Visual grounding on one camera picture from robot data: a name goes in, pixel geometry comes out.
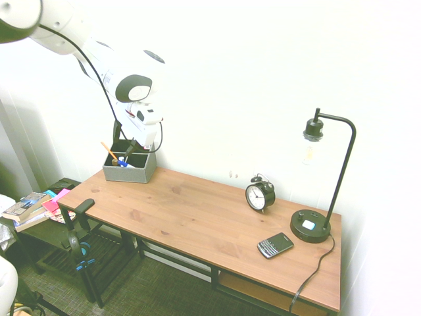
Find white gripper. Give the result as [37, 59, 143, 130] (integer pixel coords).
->
[112, 105, 160, 158]

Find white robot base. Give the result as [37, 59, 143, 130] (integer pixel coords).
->
[0, 254, 19, 316]

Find orange pencil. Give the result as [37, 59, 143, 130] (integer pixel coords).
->
[100, 142, 116, 161]

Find grey fabric desk organizer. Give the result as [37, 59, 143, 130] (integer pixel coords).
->
[102, 138, 158, 184]

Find black headphone hook clamp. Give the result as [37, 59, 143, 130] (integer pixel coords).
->
[75, 198, 96, 232]

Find pink notepad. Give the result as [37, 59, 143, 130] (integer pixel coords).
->
[41, 188, 72, 215]

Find striped patterned book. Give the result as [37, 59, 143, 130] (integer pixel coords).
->
[48, 209, 77, 225]

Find black and blue headphones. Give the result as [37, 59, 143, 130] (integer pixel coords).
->
[66, 228, 97, 273]

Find stack of paperback books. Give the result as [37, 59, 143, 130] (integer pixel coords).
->
[1, 191, 53, 233]

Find black side table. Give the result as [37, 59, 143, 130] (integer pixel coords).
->
[14, 177, 141, 299]

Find black alarm clock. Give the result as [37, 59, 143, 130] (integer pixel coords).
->
[245, 172, 276, 214]

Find black keypad phone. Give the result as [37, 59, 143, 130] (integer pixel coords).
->
[256, 232, 295, 260]

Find black desk lamp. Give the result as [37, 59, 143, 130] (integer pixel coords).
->
[289, 107, 357, 244]

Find wooden shelf under desk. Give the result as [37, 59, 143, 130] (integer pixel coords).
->
[218, 272, 330, 316]

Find wrist camera with red mount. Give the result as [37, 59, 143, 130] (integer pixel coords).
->
[126, 101, 164, 126]

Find black robot camera cable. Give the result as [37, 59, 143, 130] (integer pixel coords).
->
[38, 23, 164, 153]

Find wooden desk with black frame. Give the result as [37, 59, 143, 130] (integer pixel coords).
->
[57, 166, 343, 316]

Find black lamp power cable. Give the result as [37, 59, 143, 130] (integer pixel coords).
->
[288, 232, 336, 314]

